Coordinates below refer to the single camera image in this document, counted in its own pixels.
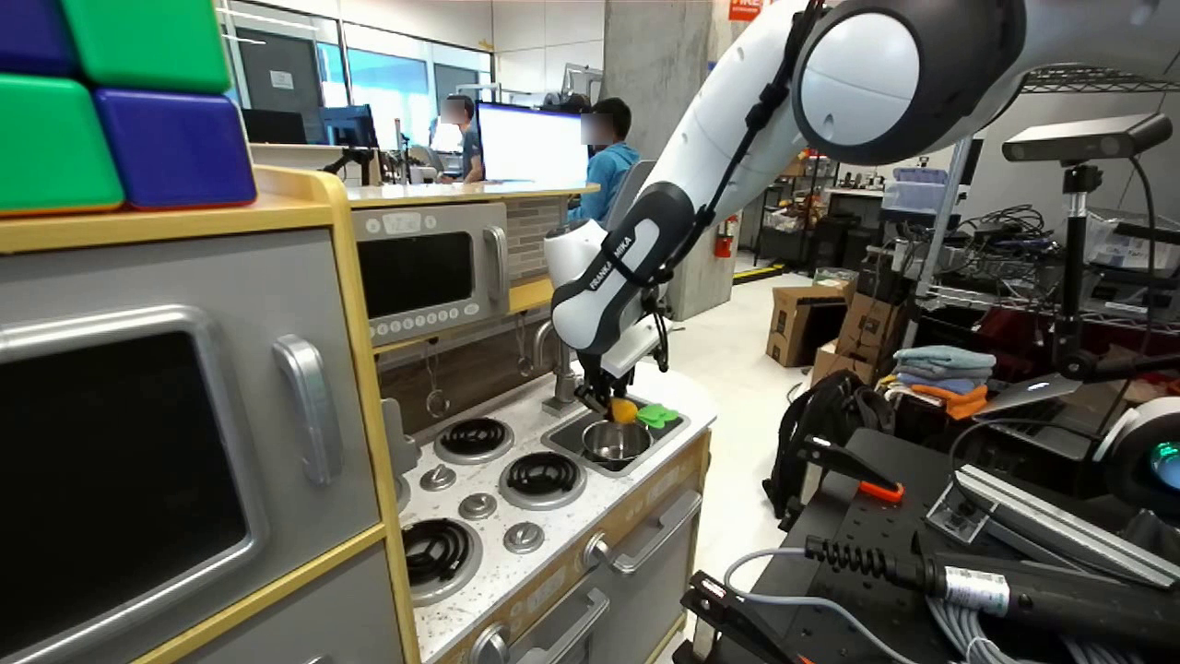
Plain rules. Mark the black stereo camera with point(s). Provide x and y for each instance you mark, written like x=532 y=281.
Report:
x=1083 y=137

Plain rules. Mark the large blue foam block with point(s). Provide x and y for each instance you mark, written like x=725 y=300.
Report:
x=179 y=148
x=31 y=30

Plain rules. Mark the grey toy stove knob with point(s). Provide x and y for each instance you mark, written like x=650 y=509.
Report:
x=479 y=506
x=521 y=535
x=438 y=479

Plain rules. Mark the person in blue shirt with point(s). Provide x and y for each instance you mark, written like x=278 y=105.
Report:
x=610 y=159

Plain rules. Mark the black perforated breadboard table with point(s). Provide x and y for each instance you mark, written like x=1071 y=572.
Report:
x=918 y=461

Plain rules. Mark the white black Franka robot arm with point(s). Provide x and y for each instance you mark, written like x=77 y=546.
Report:
x=725 y=133

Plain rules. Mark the white computer monitor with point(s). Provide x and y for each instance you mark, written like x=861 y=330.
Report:
x=532 y=147

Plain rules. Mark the grey laptop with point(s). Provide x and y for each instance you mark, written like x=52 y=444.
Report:
x=1026 y=395

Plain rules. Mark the grey toy sink basin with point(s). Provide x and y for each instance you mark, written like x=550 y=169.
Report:
x=566 y=432

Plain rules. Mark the folded blue cloth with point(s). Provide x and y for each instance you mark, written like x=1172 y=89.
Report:
x=947 y=363

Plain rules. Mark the grey toy kitchen play set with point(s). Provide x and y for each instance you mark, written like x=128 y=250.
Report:
x=186 y=281

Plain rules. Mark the small cardboard box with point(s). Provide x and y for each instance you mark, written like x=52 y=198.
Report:
x=835 y=367

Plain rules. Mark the aluminium extrusion bar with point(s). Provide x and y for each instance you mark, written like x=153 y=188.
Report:
x=1058 y=530

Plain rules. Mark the orange flat item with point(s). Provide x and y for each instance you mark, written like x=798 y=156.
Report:
x=952 y=401

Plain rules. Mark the person at desk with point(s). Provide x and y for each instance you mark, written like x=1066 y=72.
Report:
x=466 y=133

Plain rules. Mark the grey toy faucet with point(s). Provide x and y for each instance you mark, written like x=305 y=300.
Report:
x=560 y=381

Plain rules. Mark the metal stair ladder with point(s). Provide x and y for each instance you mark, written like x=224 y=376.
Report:
x=947 y=228

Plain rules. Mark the blue plastic bin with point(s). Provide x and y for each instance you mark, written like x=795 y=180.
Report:
x=920 y=188

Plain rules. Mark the dark computer monitor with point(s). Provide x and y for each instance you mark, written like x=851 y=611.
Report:
x=353 y=127

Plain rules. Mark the large green foam block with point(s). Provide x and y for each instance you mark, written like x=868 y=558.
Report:
x=149 y=41
x=58 y=140

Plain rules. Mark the silver toy front knob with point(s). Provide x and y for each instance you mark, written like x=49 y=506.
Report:
x=490 y=648

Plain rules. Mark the small silver metal pot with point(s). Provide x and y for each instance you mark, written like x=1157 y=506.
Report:
x=615 y=444

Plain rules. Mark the black bar clamp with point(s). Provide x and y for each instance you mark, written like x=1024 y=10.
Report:
x=739 y=614

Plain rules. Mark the red fire extinguisher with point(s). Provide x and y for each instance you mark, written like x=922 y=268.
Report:
x=725 y=242

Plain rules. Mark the orange carrot plush toy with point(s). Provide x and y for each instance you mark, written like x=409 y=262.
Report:
x=658 y=417

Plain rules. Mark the grey toy microwave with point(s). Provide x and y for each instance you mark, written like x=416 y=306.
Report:
x=426 y=272

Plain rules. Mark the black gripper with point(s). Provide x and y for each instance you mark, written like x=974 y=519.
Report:
x=610 y=370

